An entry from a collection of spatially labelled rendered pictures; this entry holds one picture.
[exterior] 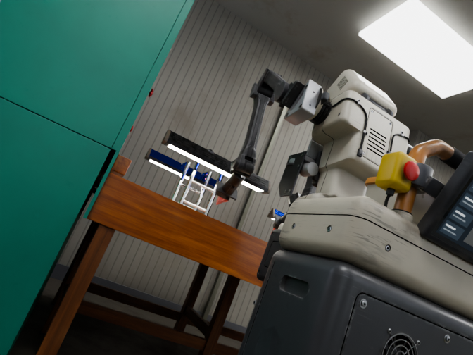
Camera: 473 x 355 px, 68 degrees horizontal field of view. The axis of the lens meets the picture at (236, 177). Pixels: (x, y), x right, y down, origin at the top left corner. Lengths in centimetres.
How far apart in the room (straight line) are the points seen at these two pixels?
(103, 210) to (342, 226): 94
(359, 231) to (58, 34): 120
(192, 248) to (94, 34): 88
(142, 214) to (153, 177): 204
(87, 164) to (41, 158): 14
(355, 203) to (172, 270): 294
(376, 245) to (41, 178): 106
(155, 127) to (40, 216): 229
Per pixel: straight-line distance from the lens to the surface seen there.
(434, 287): 76
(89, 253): 138
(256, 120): 155
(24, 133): 137
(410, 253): 71
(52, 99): 139
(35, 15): 150
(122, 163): 150
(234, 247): 149
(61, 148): 135
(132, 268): 341
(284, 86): 125
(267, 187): 188
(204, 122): 362
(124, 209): 137
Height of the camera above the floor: 61
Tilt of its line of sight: 14 degrees up
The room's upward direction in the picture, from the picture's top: 22 degrees clockwise
